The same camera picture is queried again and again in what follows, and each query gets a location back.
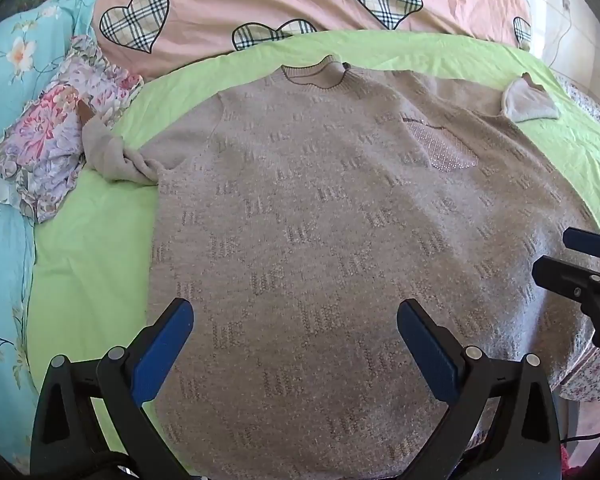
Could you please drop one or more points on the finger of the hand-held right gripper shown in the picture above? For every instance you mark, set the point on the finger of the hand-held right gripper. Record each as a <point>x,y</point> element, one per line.
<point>562,277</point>
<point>587,245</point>

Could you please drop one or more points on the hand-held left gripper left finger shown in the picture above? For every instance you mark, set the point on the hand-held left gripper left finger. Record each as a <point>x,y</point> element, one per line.
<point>162,347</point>

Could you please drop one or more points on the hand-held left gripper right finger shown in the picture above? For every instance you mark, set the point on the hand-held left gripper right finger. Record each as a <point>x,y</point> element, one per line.
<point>430,355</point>

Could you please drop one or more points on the beige knitted sweater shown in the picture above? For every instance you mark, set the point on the beige knitted sweater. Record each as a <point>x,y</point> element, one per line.
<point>305,210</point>

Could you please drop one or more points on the small-flower mattress sheet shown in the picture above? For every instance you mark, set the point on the small-flower mattress sheet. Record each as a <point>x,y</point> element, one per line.
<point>587,380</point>

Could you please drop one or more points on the green bed sheet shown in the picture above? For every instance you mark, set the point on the green bed sheet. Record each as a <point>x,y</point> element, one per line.
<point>80,260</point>

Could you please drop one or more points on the turquoise floral bed cover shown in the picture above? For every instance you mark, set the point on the turquoise floral bed cover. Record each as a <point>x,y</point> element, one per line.
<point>5,270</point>

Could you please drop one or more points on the floral ruffled pillowcase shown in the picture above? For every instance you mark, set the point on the floral ruffled pillowcase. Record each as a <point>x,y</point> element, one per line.
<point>45,150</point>

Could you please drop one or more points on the white wall socket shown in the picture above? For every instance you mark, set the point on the white wall socket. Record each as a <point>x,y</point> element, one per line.
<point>567,5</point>

